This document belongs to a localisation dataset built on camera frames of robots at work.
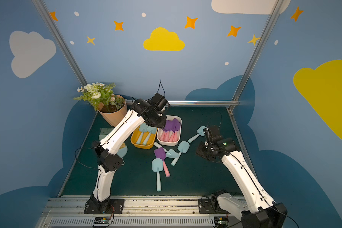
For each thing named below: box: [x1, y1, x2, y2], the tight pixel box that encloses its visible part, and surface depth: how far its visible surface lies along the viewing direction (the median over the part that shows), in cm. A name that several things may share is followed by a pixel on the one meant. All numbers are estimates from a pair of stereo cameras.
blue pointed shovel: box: [142, 126, 158, 145], surface depth 103 cm
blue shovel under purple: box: [153, 141, 180, 159], surface depth 97 cm
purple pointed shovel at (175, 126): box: [171, 117, 181, 143], surface depth 107 cm
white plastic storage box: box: [156, 114, 182, 147], surface depth 105 cm
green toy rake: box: [98, 127, 114, 141], surface depth 107 cm
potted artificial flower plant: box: [72, 82, 128, 127], surface depth 93 cm
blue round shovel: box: [152, 158, 164, 192], surface depth 90 cm
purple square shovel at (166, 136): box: [162, 126, 170, 143], surface depth 104 cm
